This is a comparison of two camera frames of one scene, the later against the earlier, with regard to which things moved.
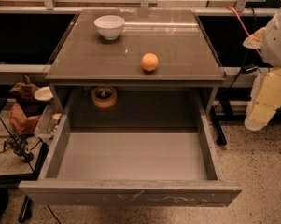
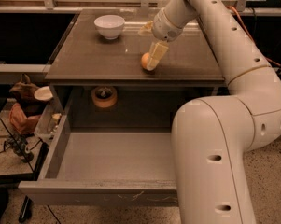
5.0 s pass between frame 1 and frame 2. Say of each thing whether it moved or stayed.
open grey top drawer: stayed
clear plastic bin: stayed
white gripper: moved
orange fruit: stayed
